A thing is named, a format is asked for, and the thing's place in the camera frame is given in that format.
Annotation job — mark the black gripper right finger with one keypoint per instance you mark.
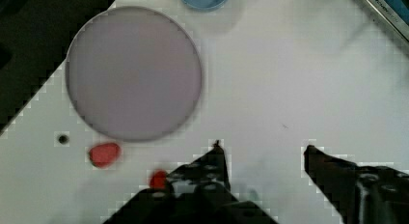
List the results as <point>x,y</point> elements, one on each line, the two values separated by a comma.
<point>360,194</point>

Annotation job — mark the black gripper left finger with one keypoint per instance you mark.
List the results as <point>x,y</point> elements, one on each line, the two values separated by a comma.
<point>194,193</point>

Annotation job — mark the black and silver toaster oven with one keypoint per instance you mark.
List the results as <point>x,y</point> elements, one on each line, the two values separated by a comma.
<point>392,17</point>

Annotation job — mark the small red strawberry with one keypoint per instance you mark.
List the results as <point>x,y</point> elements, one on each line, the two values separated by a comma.
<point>158,180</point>

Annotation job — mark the red strawberry with green leaves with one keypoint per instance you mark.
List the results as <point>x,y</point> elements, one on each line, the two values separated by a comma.
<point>103,155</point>

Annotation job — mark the lilac round plate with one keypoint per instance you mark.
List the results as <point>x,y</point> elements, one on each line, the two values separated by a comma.
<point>133,74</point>

